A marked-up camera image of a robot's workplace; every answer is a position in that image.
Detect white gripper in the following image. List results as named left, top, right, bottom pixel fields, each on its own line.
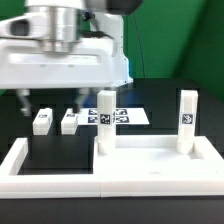
left=0, top=14, right=129, bottom=116

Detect white desk top tray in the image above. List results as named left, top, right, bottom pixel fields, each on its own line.
left=93, top=135, right=224, bottom=175

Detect tag marker plate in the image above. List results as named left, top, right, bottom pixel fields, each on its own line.
left=78, top=108, right=149, bottom=125

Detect white U-shaped fence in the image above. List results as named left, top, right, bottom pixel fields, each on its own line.
left=0, top=138, right=224, bottom=199

